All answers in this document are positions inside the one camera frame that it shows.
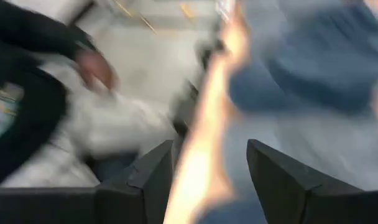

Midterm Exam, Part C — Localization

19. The person's forearm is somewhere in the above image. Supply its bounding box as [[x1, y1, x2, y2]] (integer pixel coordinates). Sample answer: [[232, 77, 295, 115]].
[[0, 0, 95, 63]]

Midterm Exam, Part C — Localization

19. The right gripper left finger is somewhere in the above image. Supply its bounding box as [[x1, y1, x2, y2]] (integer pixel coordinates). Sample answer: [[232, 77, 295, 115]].
[[0, 139, 175, 224]]

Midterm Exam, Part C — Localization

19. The person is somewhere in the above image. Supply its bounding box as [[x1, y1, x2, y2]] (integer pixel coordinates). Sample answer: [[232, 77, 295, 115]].
[[0, 40, 69, 188]]

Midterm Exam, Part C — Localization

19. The person's hand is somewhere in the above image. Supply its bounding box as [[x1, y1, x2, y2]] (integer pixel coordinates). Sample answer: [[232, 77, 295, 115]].
[[76, 49, 119, 95]]

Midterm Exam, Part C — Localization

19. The dark blue cap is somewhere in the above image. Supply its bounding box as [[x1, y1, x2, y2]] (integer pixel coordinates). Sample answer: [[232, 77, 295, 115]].
[[223, 0, 378, 190]]

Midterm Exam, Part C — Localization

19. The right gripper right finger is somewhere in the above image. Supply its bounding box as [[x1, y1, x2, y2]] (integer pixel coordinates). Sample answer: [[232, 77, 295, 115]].
[[246, 139, 378, 224]]

